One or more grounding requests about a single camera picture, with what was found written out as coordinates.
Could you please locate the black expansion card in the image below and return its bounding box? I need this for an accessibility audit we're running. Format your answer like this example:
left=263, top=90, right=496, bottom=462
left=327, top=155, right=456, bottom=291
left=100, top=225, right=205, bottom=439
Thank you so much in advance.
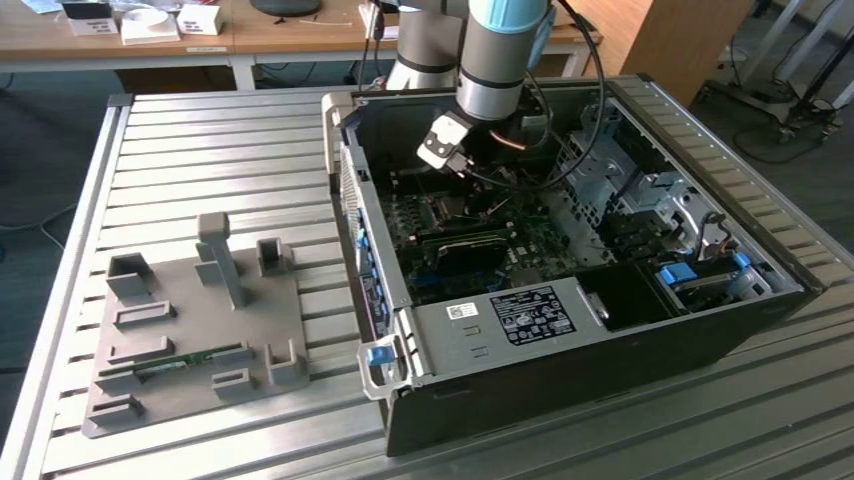
left=432, top=238, right=512, bottom=276

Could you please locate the grey wheeled equipment stand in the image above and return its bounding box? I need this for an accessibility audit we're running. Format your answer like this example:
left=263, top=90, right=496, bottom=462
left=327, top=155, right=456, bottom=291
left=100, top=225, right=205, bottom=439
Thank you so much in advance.
left=693, top=0, right=854, bottom=139

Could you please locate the black round object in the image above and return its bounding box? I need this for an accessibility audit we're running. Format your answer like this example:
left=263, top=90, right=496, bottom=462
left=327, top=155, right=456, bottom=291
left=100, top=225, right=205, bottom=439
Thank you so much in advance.
left=249, top=0, right=323, bottom=17

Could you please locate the black open PC case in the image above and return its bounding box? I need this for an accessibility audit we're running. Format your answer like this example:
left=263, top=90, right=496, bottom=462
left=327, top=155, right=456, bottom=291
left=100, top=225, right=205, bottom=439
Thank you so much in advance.
left=319, top=74, right=854, bottom=459

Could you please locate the coloured wire bundle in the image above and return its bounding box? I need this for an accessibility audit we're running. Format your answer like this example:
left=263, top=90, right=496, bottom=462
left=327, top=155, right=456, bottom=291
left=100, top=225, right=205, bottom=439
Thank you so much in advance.
left=693, top=212, right=739, bottom=261

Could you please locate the CPU socket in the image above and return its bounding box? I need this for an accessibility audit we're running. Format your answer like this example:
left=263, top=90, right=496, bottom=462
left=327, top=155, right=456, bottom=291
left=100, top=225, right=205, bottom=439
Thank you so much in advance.
left=420, top=188, right=495, bottom=229

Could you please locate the grey power supply unit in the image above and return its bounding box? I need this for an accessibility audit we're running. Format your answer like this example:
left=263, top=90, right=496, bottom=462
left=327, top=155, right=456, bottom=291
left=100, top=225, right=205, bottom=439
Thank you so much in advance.
left=399, top=277, right=612, bottom=386

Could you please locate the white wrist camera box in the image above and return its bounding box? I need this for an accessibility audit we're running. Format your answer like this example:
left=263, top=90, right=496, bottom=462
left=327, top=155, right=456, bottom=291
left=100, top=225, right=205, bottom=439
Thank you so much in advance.
left=416, top=112, right=476, bottom=171

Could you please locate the grey parts rack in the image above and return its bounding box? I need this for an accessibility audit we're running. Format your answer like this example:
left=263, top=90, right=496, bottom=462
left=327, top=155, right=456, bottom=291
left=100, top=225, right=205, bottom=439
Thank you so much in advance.
left=79, top=212, right=314, bottom=440

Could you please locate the wooden cabinet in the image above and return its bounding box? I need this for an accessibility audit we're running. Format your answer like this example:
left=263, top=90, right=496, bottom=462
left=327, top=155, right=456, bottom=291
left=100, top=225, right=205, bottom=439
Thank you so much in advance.
left=583, top=0, right=759, bottom=109

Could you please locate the wooden desk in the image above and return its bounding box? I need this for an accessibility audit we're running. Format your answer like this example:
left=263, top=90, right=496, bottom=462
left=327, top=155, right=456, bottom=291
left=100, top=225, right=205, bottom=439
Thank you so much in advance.
left=0, top=0, right=606, bottom=94

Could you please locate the blue disk carrier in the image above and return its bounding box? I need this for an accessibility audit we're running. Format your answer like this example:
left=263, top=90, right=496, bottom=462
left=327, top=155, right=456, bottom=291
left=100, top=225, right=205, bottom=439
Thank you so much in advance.
left=656, top=263, right=701, bottom=290

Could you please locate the white box with black top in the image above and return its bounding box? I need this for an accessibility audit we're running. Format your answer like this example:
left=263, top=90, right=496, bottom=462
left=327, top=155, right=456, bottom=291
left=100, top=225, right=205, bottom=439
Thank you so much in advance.
left=60, top=0, right=121, bottom=37

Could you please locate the green RAM stick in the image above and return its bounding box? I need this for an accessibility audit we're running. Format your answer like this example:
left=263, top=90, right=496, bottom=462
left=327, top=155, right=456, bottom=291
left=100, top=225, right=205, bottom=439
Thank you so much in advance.
left=129, top=349, right=219, bottom=376

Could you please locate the RAM slot row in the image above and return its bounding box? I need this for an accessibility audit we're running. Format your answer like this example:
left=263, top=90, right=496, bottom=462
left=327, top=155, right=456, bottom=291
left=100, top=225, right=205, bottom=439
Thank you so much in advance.
left=416, top=225, right=519, bottom=247

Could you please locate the white box with round insert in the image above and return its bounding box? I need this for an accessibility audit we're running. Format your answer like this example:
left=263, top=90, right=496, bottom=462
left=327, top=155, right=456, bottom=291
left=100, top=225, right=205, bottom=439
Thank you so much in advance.
left=117, top=7, right=183, bottom=47

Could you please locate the white printed box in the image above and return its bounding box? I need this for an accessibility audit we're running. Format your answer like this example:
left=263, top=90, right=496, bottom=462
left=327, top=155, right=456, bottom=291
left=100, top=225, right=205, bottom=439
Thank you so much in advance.
left=175, top=3, right=224, bottom=37

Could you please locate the green motherboard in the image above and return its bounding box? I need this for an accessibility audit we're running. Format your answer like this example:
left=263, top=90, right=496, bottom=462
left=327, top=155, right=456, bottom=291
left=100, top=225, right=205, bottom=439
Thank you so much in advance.
left=376, top=167, right=602, bottom=306

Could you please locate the grey metal drive cage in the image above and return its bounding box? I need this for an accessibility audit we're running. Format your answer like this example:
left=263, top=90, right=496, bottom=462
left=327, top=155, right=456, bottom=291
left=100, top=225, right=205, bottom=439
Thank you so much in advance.
left=543, top=97, right=702, bottom=236

